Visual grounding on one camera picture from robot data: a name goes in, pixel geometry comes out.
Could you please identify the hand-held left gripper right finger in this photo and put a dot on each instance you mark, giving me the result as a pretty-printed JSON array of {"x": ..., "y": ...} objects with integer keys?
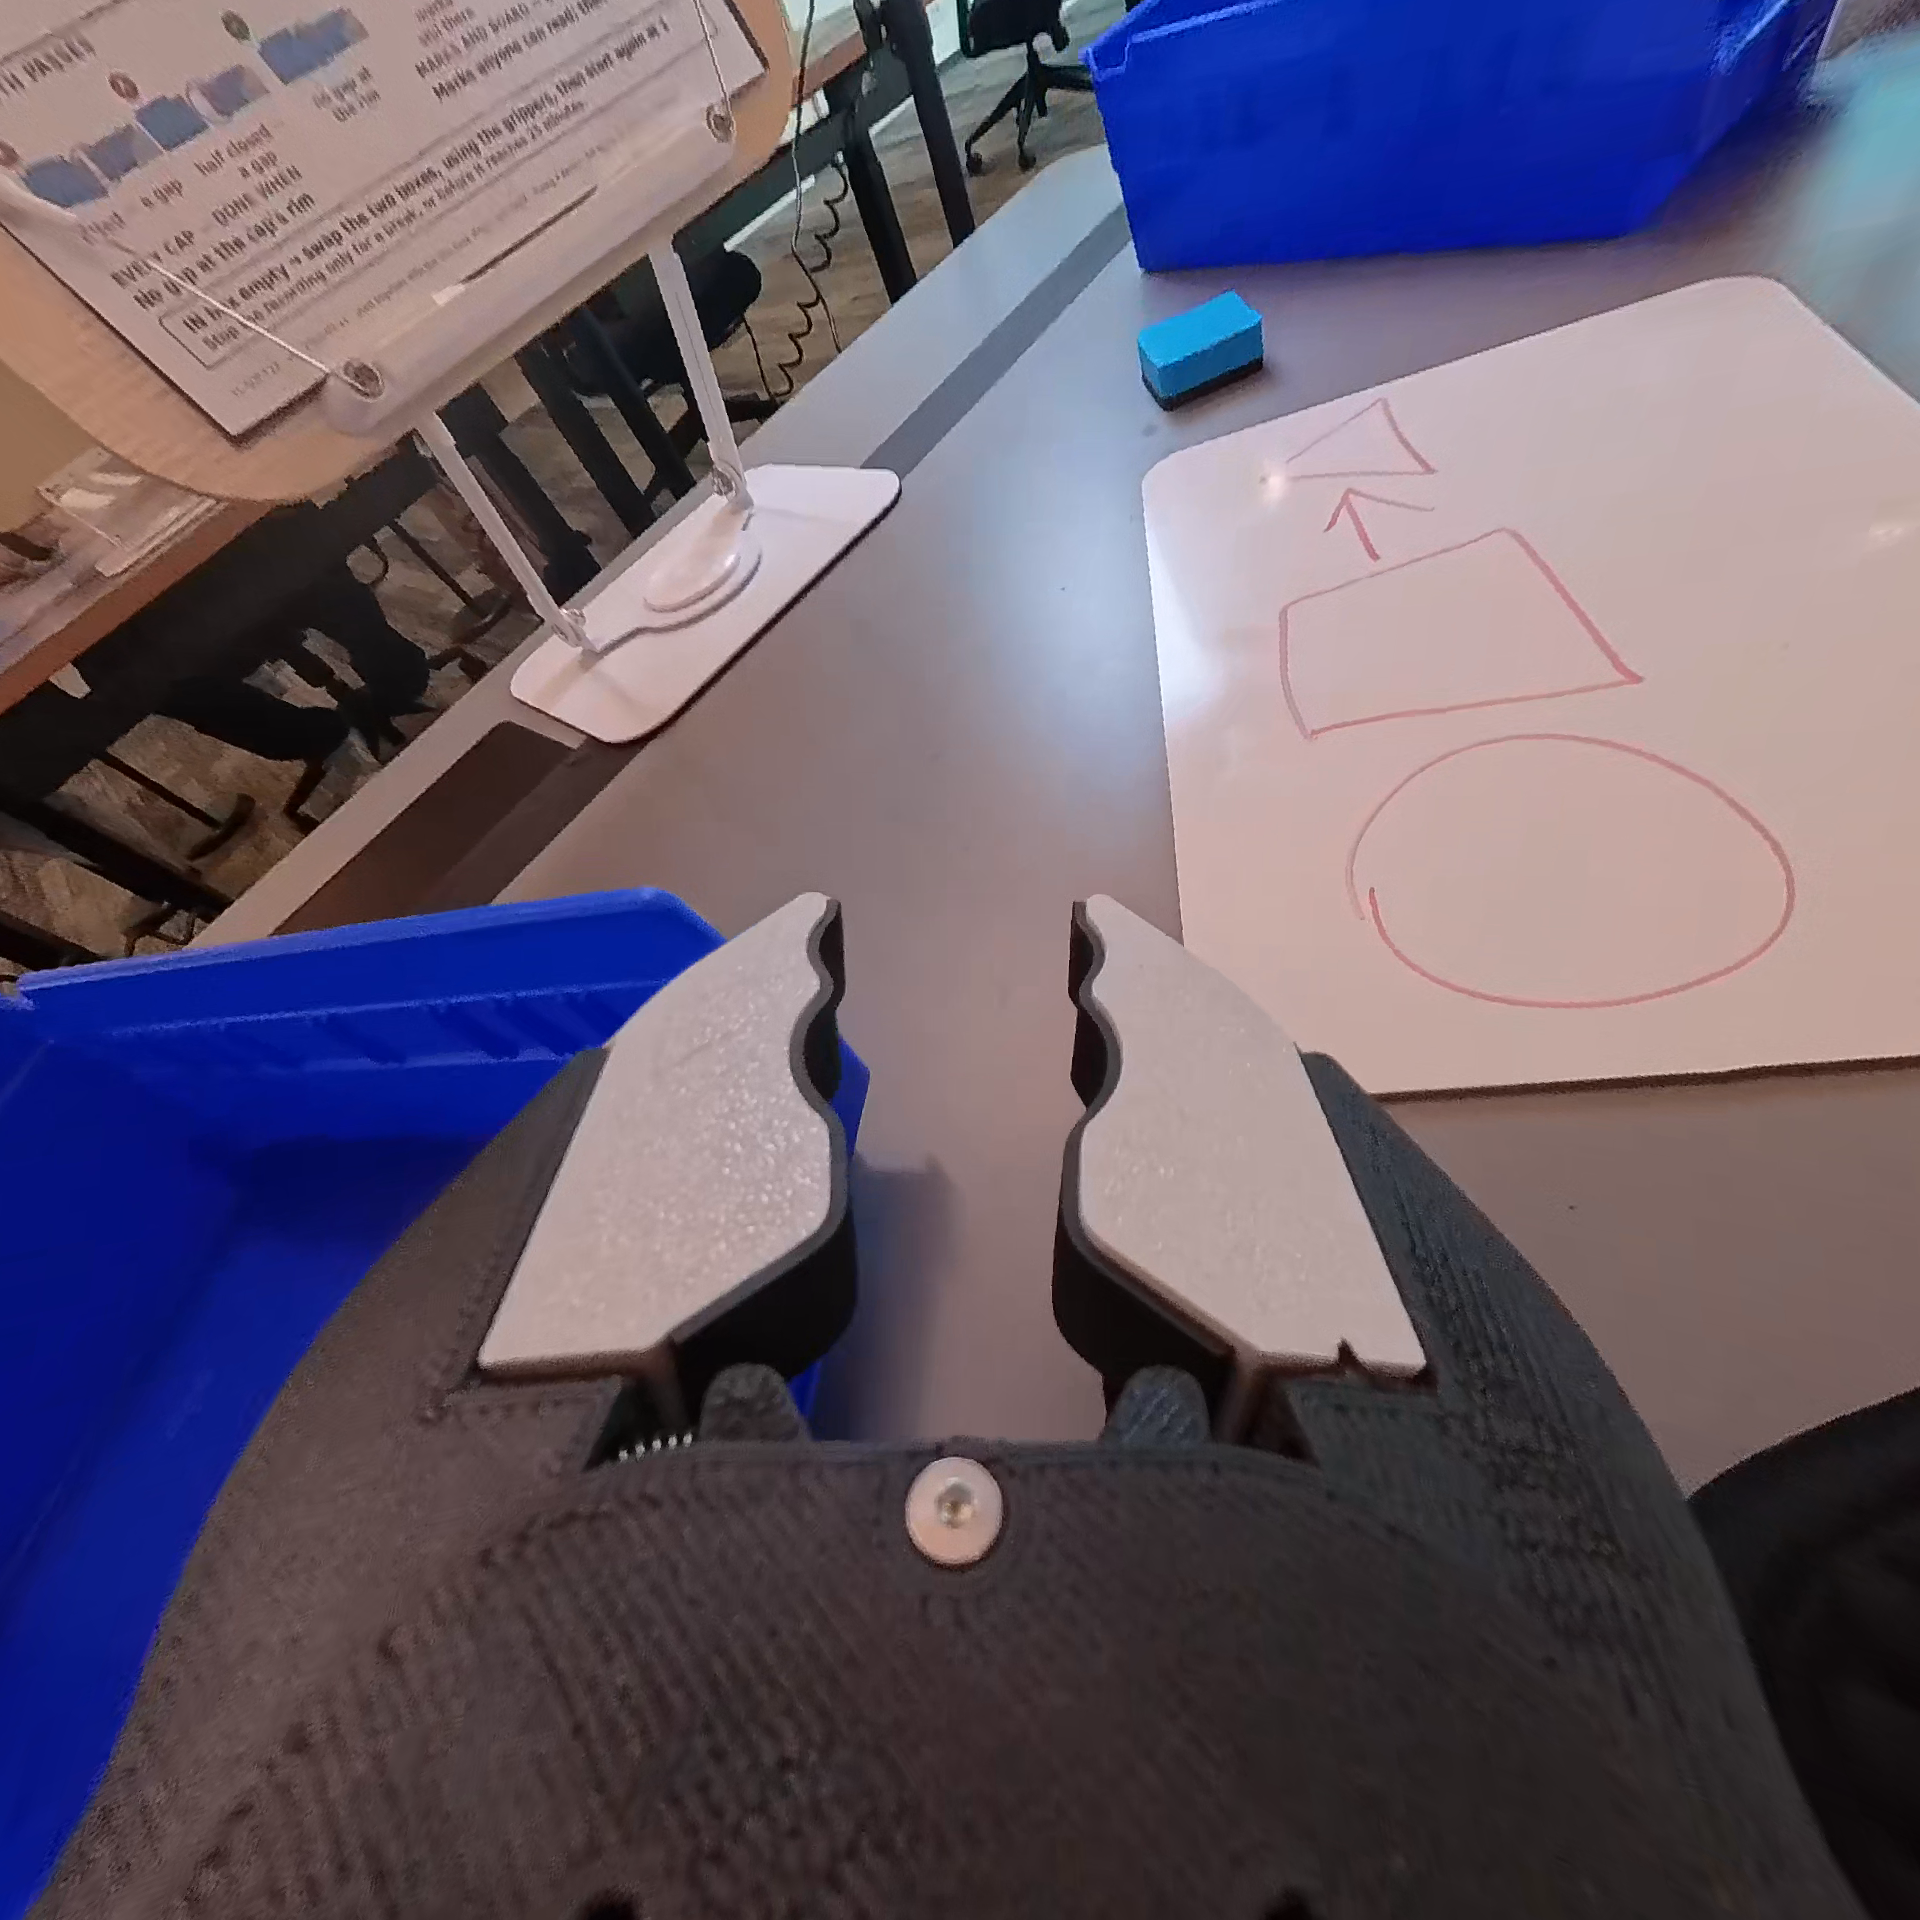
[{"x": 1231, "y": 1185}]

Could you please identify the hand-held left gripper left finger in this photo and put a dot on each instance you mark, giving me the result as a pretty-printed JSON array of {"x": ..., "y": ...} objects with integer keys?
[{"x": 677, "y": 1185}]

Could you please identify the blue open-front storage bin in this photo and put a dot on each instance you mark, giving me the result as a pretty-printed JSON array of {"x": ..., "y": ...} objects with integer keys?
[{"x": 211, "y": 1262}]

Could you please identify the blue whiteboard eraser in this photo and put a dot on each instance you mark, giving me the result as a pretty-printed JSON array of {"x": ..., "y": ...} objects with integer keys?
[{"x": 1199, "y": 349}]

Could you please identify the black mesh chair armrest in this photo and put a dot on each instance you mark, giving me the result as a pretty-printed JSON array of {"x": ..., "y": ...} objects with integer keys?
[{"x": 1832, "y": 1650}]

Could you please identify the white paper sign board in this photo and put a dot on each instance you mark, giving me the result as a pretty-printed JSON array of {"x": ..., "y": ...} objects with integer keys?
[{"x": 332, "y": 213}]

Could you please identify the black office chair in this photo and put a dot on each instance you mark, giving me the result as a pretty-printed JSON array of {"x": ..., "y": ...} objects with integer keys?
[{"x": 1026, "y": 61}]

